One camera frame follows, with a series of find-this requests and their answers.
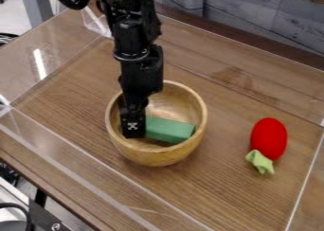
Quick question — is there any black metal bracket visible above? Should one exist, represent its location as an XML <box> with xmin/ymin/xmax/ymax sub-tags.
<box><xmin>30</xmin><ymin>200</ymin><xmax>73</xmax><ymax>231</ymax></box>

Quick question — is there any black cable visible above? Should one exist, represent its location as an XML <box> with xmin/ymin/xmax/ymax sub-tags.
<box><xmin>0</xmin><ymin>202</ymin><xmax>35</xmax><ymax>231</ymax></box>

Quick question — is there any green rectangular block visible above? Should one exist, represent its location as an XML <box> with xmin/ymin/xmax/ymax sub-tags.
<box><xmin>146</xmin><ymin>115</ymin><xmax>196</xmax><ymax>144</ymax></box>

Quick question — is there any grey table leg post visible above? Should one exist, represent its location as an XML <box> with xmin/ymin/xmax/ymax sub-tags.
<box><xmin>23</xmin><ymin>0</ymin><xmax>54</xmax><ymax>27</ymax></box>

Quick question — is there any brown wooden bowl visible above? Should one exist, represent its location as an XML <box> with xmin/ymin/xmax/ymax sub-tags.
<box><xmin>105</xmin><ymin>80</ymin><xmax>208</xmax><ymax>167</ymax></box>

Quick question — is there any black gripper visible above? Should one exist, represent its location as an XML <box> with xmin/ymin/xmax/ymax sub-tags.
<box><xmin>114</xmin><ymin>44</ymin><xmax>164</xmax><ymax>138</ymax></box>

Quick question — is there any red plush tomato toy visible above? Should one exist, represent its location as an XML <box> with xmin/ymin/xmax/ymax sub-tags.
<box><xmin>246</xmin><ymin>117</ymin><xmax>290</xmax><ymax>174</ymax></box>

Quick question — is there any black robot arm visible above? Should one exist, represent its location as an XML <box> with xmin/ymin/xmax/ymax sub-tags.
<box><xmin>59</xmin><ymin>0</ymin><xmax>164</xmax><ymax>138</ymax></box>

